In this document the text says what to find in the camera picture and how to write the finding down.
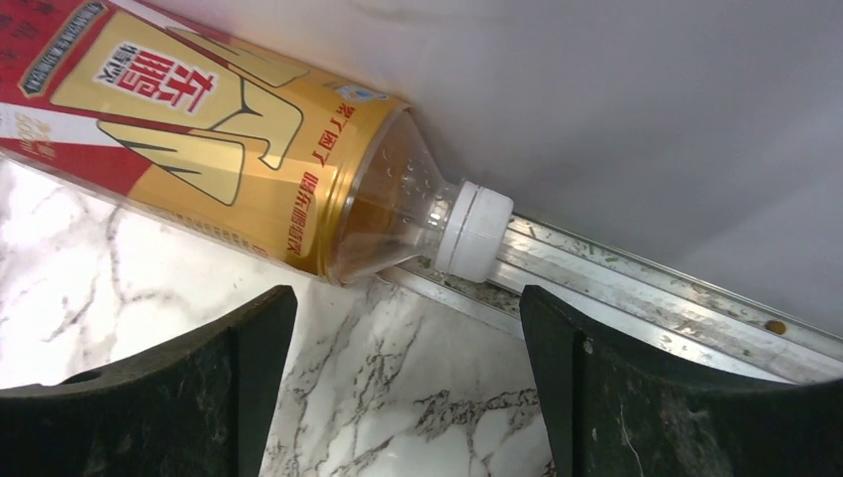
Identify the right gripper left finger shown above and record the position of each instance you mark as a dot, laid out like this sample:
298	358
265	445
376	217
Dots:
200	404

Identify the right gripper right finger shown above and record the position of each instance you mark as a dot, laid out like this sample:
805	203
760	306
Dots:
616	406

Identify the amber tea bottle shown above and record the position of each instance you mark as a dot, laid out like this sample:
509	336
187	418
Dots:
235	142

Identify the aluminium frame rail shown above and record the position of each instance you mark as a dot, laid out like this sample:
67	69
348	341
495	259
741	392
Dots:
657	305

